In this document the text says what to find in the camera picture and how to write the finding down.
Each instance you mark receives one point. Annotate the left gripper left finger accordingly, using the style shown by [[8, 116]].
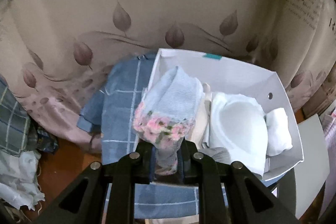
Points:
[[147, 162]]

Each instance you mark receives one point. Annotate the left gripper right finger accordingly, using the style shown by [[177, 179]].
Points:
[[186, 168]]

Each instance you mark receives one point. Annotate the grey beige underwear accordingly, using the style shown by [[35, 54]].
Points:
[[220, 154]]

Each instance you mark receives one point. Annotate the floral pink blue underwear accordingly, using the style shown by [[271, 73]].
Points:
[[166, 114]]

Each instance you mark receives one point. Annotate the white padded bra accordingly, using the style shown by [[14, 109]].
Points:
[[237, 125]]

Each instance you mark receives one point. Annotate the white underwear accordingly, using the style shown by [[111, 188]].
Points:
[[279, 138]]

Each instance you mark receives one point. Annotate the cream lace bra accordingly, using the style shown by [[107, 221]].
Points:
[[200, 133]]

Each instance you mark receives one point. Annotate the blue checked cloth cover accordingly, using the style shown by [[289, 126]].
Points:
[[110, 111]]

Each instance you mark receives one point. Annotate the white Xincci shoe box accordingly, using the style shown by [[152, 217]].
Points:
[[231, 76]]

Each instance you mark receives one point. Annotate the white crumpled plastic bags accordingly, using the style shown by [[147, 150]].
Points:
[[19, 183]]

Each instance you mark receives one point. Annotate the grey plaid fabric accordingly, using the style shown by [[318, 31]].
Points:
[[19, 132]]

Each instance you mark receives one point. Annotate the pink checked fabric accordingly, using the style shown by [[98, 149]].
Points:
[[328, 125]]

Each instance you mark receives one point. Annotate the beige leaf pattern curtain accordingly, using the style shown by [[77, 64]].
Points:
[[56, 53]]

